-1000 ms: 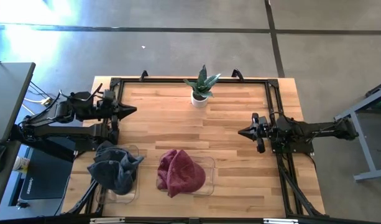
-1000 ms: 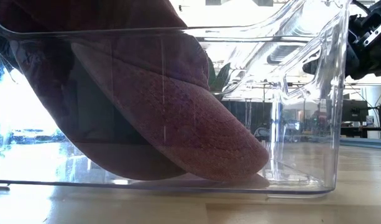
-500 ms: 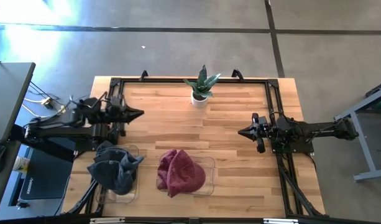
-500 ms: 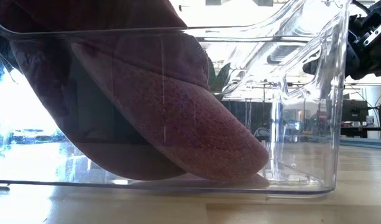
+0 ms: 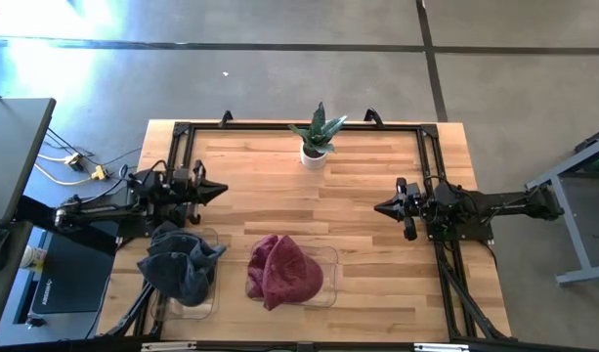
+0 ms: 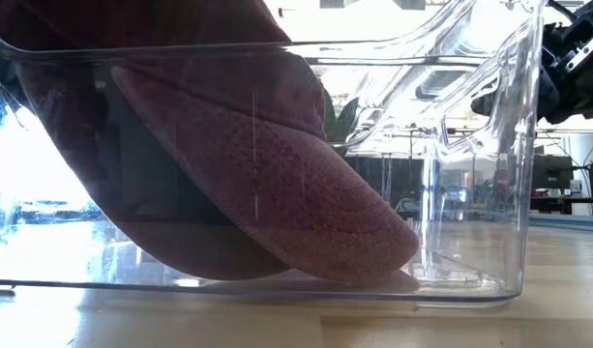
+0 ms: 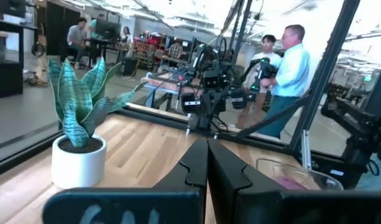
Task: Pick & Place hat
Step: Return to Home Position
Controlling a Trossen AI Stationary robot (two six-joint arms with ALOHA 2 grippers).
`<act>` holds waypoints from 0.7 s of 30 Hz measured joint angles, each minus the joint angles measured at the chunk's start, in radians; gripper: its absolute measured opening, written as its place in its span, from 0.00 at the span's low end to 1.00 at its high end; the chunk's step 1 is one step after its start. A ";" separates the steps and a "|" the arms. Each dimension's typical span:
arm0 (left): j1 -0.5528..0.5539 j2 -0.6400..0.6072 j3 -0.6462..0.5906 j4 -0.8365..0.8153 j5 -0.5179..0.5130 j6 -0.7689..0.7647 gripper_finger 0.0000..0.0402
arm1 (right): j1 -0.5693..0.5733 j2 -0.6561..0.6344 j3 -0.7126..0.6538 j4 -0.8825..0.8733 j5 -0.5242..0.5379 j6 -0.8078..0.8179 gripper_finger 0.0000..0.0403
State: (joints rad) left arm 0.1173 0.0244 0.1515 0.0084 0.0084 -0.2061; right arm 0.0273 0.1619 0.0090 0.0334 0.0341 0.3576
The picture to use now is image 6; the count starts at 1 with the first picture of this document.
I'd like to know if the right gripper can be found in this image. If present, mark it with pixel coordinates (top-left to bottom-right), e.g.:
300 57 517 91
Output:
471 0 593 125

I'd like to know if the clear plastic bin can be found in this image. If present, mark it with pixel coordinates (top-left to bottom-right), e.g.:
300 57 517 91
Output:
0 0 549 309

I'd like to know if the black computer monitor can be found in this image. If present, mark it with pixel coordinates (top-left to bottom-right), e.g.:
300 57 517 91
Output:
531 154 576 190

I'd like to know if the black monitor stand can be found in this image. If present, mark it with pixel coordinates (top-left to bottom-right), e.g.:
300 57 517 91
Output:
574 161 593 199

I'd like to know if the black storage cabinet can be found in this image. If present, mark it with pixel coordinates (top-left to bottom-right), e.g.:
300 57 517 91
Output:
346 154 426 214

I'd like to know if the potted plant white pot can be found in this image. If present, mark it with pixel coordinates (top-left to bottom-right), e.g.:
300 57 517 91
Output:
322 89 361 157

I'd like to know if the parked dark car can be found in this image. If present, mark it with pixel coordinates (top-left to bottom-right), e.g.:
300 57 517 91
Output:
15 197 104 224

